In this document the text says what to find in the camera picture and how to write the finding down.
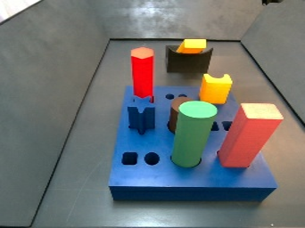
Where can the yellow notched block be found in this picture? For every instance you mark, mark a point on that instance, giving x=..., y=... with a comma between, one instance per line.
x=216, y=88

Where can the yellow double-square forked block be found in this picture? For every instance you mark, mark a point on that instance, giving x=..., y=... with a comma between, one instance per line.
x=192, y=46

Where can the salmon red square peg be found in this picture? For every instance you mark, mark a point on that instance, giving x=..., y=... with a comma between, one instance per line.
x=256, y=122

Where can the green cylinder peg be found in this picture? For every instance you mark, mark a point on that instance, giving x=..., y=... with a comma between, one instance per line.
x=194, y=125

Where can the blue peg board base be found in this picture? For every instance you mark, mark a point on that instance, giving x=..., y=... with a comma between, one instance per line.
x=168, y=149

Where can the red hexagonal peg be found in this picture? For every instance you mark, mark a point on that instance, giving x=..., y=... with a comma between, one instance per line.
x=142, y=71

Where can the blue star peg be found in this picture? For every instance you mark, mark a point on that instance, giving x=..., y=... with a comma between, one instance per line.
x=141, y=110

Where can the brown cylinder peg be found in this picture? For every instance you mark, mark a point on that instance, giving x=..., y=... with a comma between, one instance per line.
x=174, y=112

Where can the black curved holder bracket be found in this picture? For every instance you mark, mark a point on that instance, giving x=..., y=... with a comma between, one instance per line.
x=188, y=62

